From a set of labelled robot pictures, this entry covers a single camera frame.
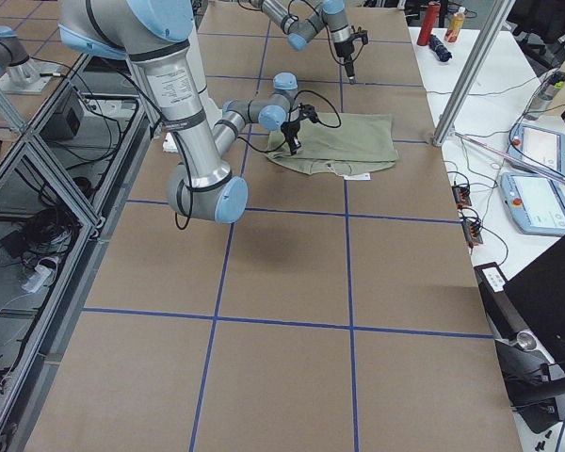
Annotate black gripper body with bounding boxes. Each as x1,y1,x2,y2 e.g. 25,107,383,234
334,40,355,63
281,120,300,139

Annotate olive green long-sleeve shirt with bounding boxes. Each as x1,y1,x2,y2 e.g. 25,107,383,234
266,113,399,176

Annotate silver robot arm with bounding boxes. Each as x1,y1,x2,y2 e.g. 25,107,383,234
237,0,369,85
58,1,299,223

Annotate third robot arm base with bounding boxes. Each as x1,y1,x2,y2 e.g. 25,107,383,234
0,25,49,95

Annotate white paper garment tag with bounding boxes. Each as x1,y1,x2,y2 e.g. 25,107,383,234
343,172,371,181

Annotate red cylinder bottle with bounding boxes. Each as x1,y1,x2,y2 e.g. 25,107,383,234
416,1,441,46

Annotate yellow drink bottle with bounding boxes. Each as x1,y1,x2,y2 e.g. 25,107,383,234
444,7,466,43

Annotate orange black electronics board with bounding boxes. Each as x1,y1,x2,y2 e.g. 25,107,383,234
451,185,472,209

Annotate far blue teach pendant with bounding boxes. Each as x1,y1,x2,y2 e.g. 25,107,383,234
508,123,565,175

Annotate blue teach pendant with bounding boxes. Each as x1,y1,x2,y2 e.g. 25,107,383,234
500,172,565,236
508,123,565,175

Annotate black box under rack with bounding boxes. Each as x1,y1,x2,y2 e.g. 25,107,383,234
40,91,83,140

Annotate near blue teach pendant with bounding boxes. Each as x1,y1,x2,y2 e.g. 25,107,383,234
500,172,565,236

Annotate white power strip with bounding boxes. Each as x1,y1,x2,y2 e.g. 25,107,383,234
22,264,56,293

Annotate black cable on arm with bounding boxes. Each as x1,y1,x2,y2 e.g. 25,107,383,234
172,89,344,232

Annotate aluminium frame post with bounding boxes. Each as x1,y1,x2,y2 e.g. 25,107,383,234
431,0,515,147

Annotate aluminium frame rack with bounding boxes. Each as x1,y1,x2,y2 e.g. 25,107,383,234
0,56,151,451

